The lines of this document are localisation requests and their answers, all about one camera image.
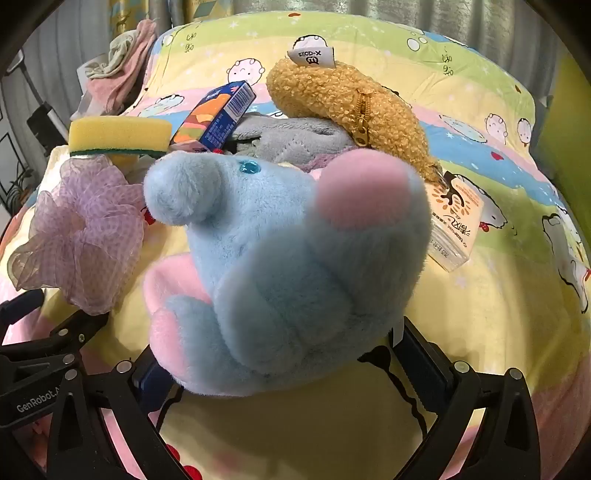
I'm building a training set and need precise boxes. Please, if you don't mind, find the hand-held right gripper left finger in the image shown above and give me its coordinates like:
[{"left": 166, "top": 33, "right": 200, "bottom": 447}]
[{"left": 46, "top": 344, "right": 185, "bottom": 480}]

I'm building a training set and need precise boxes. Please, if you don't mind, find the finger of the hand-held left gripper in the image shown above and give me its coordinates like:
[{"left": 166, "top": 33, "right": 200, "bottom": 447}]
[
  {"left": 0, "top": 310, "right": 112, "bottom": 365},
  {"left": 0, "top": 290, "right": 45, "bottom": 344}
]

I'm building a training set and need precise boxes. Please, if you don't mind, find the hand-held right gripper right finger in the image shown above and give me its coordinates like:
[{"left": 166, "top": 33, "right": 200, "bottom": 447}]
[{"left": 388, "top": 316, "right": 541, "bottom": 480}]

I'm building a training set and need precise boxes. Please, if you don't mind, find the blue elephant plush toy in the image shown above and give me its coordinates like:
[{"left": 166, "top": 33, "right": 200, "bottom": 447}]
[{"left": 142, "top": 148, "right": 432, "bottom": 398}]

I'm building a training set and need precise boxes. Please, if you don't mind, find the yellow sponge with green pad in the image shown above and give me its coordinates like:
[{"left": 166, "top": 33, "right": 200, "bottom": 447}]
[{"left": 68, "top": 115, "right": 172, "bottom": 160}]

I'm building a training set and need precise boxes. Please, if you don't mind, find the brown fuzzy zip pouch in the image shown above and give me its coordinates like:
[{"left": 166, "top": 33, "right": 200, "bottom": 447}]
[{"left": 265, "top": 41, "right": 441, "bottom": 181}]

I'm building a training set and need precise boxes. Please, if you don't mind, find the printed cartoon blanket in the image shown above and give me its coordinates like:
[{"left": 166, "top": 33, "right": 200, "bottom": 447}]
[{"left": 0, "top": 18, "right": 591, "bottom": 480}]

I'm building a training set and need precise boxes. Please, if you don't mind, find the white and orange tissue packet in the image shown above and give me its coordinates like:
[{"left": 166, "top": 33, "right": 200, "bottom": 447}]
[{"left": 422, "top": 171, "right": 485, "bottom": 272}]

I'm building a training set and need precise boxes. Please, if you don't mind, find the pile of pink clothes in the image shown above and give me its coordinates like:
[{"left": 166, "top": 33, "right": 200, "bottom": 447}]
[{"left": 76, "top": 18, "right": 160, "bottom": 116}]

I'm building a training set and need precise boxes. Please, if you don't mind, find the grey plush cloth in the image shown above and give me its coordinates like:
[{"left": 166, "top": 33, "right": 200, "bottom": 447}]
[{"left": 228, "top": 111, "right": 356, "bottom": 169}]

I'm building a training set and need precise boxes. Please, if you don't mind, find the blue printed carton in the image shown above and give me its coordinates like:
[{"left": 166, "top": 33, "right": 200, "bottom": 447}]
[{"left": 168, "top": 80, "right": 257, "bottom": 153}]

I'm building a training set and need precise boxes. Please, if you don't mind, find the yellow patterned curtain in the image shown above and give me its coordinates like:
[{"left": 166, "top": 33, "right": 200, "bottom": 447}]
[{"left": 108, "top": 0, "right": 232, "bottom": 35}]

